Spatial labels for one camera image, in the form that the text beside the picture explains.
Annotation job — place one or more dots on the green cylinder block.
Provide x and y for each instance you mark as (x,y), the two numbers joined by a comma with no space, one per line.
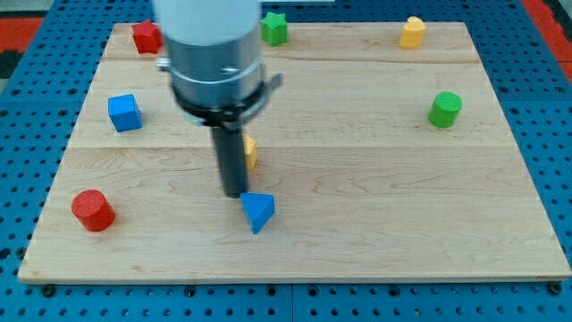
(445,109)

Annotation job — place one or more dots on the blue triangle block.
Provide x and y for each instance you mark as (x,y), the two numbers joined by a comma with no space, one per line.
(258,209)

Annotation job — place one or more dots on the red cylinder block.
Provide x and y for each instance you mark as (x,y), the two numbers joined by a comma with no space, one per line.
(93,210)

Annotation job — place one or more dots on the yellow hexagon block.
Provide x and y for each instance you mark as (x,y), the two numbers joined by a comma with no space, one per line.
(250,151)

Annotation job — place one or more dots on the light wooden board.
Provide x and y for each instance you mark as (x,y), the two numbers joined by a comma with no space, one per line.
(366,189)

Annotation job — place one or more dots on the green star block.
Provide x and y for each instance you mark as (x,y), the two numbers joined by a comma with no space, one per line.
(274,29)

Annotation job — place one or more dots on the red star block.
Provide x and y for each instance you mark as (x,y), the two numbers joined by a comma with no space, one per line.
(147,37)

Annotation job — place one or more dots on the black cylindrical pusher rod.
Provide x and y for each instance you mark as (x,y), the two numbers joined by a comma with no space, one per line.
(230,155)

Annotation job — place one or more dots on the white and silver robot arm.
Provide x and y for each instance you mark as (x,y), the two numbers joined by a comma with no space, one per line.
(213,54)

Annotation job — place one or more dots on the blue cube block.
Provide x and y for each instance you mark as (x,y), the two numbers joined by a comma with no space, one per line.
(124,113)

